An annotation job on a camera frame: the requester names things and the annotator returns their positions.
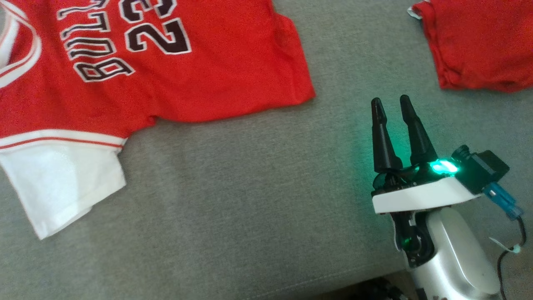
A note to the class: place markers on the dark robot base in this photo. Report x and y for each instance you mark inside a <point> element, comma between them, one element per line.
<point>379,291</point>

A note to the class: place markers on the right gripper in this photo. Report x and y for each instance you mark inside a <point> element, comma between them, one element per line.
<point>416,196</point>

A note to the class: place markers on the yellow grey sofa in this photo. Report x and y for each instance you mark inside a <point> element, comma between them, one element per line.
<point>250,187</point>

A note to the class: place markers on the red basketball jersey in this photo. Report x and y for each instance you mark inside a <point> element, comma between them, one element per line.
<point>208,83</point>

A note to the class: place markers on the white zip tie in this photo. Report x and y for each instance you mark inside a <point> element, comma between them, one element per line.
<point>514,249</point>

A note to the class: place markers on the red shorts white trim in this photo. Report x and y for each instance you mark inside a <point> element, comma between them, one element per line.
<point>479,41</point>

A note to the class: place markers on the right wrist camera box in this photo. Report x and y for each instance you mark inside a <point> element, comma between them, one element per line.
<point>483,171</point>

